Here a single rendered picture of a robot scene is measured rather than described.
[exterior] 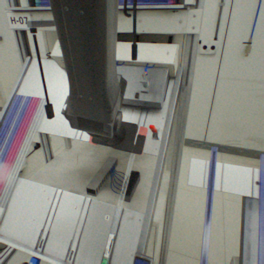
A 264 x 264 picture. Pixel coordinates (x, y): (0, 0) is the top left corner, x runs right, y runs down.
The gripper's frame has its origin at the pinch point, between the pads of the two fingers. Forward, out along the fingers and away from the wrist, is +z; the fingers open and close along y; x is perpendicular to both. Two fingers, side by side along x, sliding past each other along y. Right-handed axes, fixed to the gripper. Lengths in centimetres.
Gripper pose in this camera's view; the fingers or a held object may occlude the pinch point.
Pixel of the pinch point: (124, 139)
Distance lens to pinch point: 57.5
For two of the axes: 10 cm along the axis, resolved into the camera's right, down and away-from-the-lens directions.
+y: -9.4, -1.9, 2.7
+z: 2.3, 2.1, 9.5
